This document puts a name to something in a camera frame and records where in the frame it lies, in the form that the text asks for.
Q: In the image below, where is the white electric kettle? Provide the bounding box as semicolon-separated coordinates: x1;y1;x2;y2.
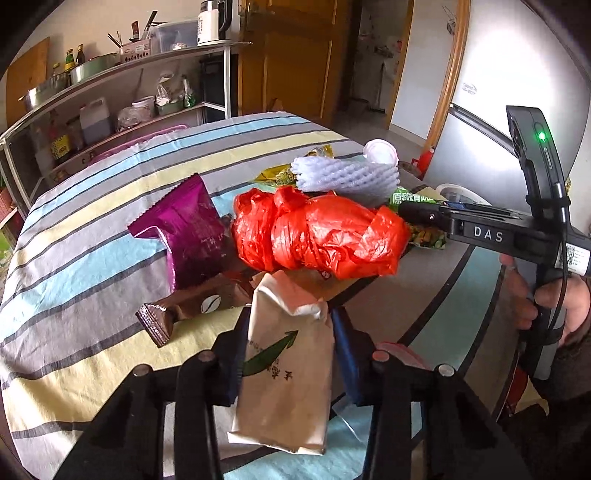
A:
197;0;233;46

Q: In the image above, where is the purple foil wrapper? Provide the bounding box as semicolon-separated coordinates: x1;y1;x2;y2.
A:
127;173;232;292

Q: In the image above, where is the yellow snack wrapper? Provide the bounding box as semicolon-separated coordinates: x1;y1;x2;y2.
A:
255;144;334;186

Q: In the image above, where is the green metal pot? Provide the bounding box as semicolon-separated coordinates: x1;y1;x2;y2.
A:
69;53;122;86

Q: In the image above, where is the white plastic bag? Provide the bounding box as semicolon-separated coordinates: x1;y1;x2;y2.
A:
156;74;185;104

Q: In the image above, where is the person's right forearm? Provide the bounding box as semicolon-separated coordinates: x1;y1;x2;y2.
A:
526;318;591;409

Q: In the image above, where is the clear bag of food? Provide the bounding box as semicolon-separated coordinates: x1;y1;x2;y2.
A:
115;107;139;132

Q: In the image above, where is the white metal shelf rack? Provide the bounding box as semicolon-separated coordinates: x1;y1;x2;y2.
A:
0;39;254;217

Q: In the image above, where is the wooden door frame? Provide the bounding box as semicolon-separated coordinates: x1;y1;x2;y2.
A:
422;0;472;153

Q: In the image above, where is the brown coffee packet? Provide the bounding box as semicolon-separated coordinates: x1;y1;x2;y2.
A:
135;272;259;348

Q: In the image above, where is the pink plastic basin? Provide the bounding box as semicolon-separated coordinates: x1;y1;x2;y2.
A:
88;124;190;164

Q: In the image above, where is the pink utensil basket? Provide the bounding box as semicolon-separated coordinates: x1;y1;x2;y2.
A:
119;39;153;65

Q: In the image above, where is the clear plastic storage box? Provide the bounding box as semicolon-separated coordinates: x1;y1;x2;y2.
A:
151;18;200;52

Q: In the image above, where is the wooden door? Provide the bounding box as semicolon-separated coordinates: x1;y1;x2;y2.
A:
238;0;365;125

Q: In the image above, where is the white plastic jug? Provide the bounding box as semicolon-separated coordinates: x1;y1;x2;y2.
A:
79;98;112;144

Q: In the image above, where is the red thermos flask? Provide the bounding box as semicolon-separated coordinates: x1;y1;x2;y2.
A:
412;147;437;181

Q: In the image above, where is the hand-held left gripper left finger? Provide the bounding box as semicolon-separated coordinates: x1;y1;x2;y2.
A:
53;307;252;480

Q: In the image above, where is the wooden cutting board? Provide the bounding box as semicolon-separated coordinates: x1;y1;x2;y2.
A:
6;37;51;109

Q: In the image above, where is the beige paper packet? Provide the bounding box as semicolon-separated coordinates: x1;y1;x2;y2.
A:
226;271;334;455

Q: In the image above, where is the steel basin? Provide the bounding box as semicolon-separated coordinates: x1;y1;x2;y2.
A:
18;74;70;112

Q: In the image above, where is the clear plastic container pink lid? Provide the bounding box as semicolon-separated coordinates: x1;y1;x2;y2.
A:
362;138;399;168

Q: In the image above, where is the person's right hand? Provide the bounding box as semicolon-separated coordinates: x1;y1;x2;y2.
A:
500;255;591;344

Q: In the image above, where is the white foam fruit net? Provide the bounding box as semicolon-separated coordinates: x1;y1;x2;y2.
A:
291;154;400;206

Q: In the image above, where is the striped tablecloth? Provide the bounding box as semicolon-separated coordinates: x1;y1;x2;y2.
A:
0;111;522;480

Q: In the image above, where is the cooking oil bottle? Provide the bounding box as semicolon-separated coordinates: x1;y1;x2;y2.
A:
48;111;72;160

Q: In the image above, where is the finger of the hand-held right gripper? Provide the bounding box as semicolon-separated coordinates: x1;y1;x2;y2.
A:
398;202;451;227
443;200;525;220

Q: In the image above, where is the green snack packet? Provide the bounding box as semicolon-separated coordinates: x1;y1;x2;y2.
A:
388;185;448;250

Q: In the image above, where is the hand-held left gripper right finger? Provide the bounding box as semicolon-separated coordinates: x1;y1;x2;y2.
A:
329;305;536;480

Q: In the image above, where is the silver refrigerator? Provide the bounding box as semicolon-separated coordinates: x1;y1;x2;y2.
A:
422;0;591;222

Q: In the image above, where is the red plastic bag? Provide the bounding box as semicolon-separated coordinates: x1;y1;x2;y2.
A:
231;185;411;280

